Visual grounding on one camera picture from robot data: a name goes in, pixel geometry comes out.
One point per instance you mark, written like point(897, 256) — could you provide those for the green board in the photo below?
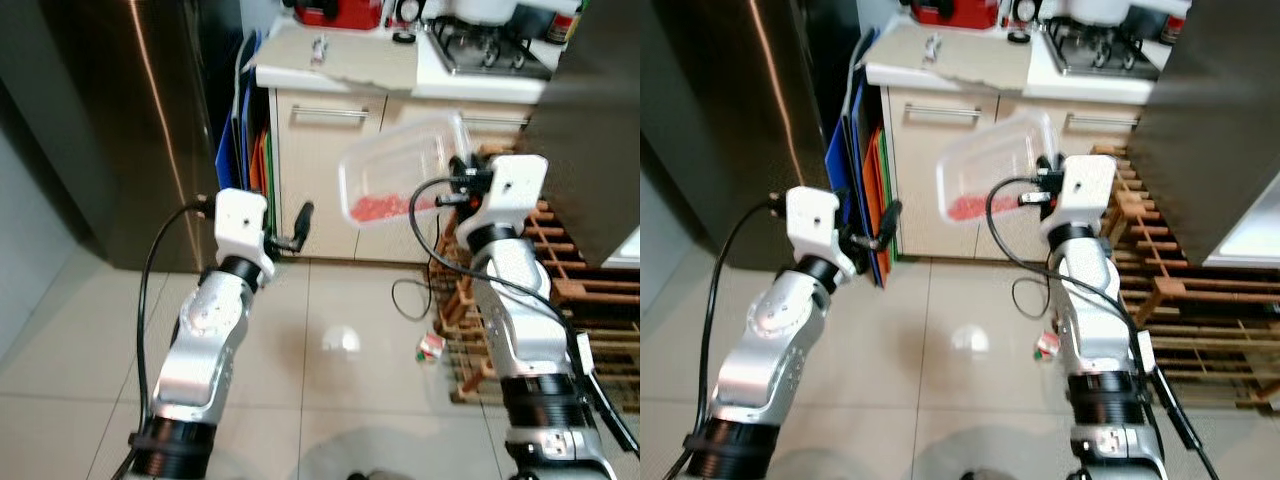
point(270, 170)
point(893, 255)

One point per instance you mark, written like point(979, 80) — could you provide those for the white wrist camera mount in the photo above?
point(515, 190)
point(1088, 190)
point(240, 222)
point(812, 222)

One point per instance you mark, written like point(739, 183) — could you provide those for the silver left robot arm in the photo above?
point(200, 340)
point(765, 340)

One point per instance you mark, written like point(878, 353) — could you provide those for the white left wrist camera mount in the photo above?
point(240, 222)
point(812, 222)

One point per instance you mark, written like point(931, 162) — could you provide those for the cream kitchen cabinet white counter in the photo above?
point(310, 180)
point(920, 190)

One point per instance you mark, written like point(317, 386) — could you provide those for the clear plastic container red food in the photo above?
point(985, 170)
point(390, 170)

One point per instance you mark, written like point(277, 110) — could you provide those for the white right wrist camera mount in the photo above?
point(1088, 190)
point(515, 190)

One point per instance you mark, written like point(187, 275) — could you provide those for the gas stove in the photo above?
point(1105, 52)
point(490, 52)

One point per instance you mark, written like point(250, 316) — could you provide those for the grey fridge door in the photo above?
point(1210, 120)
point(590, 120)

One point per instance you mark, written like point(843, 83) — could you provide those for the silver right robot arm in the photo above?
point(525, 310)
point(1098, 310)

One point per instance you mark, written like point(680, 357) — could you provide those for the small red white packet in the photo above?
point(431, 348)
point(1048, 346)

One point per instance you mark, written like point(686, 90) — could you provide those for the blue board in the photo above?
point(845, 165)
point(232, 160)

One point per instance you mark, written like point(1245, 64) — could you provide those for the orange board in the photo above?
point(876, 175)
point(258, 165)

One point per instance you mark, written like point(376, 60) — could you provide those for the white pot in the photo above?
point(500, 10)
point(1110, 10)

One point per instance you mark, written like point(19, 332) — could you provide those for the stainless steel fridge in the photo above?
point(740, 110)
point(100, 110)

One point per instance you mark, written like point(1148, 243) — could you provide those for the red bottle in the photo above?
point(560, 28)
point(1172, 28)

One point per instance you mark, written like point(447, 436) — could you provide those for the wooden slatted rack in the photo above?
point(590, 300)
point(1200, 300)

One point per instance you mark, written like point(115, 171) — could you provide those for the red kitchen appliance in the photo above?
point(955, 12)
point(340, 12)

